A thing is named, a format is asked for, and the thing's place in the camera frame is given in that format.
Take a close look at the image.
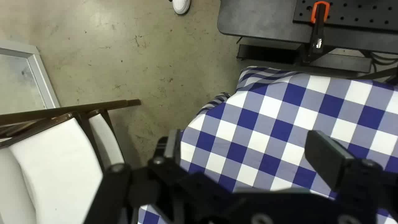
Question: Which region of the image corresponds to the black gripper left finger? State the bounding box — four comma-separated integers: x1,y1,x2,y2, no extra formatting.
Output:
85,129,234,224

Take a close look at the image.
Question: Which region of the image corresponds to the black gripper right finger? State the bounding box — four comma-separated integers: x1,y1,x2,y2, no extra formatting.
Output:
304,129,398,224

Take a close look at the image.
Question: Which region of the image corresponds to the blue white checkered tablecloth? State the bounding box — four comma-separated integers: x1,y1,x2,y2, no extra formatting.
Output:
136,65,398,224

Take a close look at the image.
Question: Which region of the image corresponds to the white cushioned wooden chair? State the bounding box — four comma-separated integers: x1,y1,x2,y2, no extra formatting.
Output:
0,111,127,224

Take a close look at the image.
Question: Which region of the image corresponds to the orange black bar clamp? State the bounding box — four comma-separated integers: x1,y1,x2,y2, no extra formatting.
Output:
299,0,339,64

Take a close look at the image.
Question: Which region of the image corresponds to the black base beam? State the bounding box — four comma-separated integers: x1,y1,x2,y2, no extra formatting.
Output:
237,36,375,74

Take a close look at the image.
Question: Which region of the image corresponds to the black perforated mounting board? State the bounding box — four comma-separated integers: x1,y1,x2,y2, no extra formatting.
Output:
293,0,398,32

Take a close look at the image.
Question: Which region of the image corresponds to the dark grey table plate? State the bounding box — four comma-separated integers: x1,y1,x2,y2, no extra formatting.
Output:
217,0,398,53

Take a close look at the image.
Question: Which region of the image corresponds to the white framed board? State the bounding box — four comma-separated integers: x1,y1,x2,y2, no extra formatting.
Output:
0,39,63,115

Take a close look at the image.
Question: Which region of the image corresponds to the small white round object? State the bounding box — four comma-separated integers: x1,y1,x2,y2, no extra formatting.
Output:
172,0,193,16

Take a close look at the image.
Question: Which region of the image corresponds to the black cable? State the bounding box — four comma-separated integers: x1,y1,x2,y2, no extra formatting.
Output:
365,49,398,68

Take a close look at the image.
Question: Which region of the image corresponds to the brown wooden chair frame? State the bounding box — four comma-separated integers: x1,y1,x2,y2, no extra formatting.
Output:
0,98,142,167

